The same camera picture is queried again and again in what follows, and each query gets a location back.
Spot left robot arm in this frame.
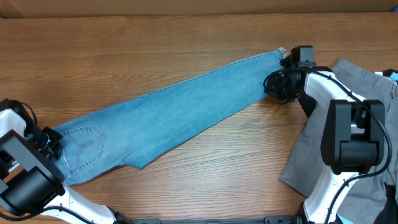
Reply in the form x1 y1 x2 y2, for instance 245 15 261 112
1 98 130 224

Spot light blue denim jeans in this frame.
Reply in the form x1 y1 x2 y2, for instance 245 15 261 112
56 49 284 185

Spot black garment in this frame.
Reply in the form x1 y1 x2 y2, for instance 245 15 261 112
298 93 317 118

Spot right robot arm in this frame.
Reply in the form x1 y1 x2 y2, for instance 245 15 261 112
263 45 392 223

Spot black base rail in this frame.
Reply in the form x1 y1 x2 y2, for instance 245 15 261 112
131 215 303 224

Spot grey trousers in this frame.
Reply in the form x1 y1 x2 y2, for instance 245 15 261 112
280 59 397 223

